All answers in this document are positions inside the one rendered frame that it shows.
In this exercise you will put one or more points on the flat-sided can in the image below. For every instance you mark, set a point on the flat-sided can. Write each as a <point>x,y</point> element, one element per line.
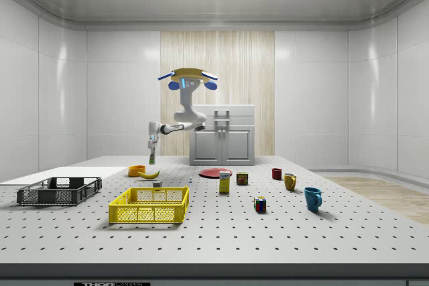
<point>242,179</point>

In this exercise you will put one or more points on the white bottle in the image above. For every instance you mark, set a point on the white bottle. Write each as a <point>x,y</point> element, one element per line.
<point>153,159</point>

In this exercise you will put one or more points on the grey cube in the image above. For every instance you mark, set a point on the grey cube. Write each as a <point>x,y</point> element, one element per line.
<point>157,185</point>

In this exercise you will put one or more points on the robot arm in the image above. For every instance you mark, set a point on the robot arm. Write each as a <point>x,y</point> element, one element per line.
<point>186,117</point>

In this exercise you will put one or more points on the blue mug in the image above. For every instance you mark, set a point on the blue mug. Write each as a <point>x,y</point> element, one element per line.
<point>311,199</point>

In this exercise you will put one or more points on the yellow mug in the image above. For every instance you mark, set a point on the yellow mug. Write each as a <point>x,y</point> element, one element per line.
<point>289,182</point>

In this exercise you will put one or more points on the banana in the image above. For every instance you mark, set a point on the banana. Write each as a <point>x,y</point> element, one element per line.
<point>149,175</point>

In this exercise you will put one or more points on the puzzle cube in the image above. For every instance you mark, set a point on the puzzle cube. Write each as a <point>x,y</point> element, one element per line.
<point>260,204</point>

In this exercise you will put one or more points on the red mug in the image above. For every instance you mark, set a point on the red mug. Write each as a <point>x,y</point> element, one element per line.
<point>276,174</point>

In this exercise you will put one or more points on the dark grey basket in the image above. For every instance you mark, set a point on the dark grey basket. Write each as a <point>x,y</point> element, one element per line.
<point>50,197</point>

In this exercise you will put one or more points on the yellow bowl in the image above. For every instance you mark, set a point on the yellow bowl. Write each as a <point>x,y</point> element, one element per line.
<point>135,171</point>

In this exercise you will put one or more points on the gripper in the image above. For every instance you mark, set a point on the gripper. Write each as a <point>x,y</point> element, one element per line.
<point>151,147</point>

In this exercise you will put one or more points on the red plate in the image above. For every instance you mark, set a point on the red plate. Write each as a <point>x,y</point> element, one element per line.
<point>211,173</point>

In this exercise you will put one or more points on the white cabinet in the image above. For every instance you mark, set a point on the white cabinet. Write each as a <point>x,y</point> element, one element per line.
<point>234,142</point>

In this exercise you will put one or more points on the yellow basket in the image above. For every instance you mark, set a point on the yellow basket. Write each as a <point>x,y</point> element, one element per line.
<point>147,214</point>

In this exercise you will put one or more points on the yellow white box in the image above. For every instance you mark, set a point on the yellow white box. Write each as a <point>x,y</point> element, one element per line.
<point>225,183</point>

